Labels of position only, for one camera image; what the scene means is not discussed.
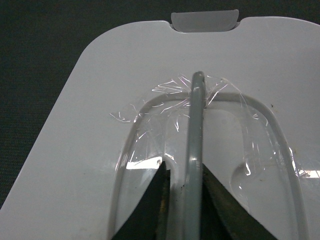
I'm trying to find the grey far lid latch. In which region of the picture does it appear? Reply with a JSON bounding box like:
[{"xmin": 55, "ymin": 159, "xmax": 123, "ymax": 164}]
[{"xmin": 171, "ymin": 9, "xmax": 239, "ymax": 33}]

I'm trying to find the grey lid handle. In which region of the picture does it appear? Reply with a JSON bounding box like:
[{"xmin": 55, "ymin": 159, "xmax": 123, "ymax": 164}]
[{"xmin": 182, "ymin": 71, "xmax": 206, "ymax": 240}]

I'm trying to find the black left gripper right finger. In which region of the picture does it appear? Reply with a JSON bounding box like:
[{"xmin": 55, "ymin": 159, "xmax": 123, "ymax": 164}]
[{"xmin": 200, "ymin": 165, "xmax": 275, "ymax": 240}]

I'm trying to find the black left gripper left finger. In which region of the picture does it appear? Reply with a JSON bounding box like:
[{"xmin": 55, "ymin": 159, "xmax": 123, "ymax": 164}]
[{"xmin": 112, "ymin": 162, "xmax": 171, "ymax": 240}]

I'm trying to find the white box lid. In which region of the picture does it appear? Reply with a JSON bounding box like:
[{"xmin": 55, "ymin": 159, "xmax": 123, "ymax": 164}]
[{"xmin": 0, "ymin": 16, "xmax": 320, "ymax": 240}]

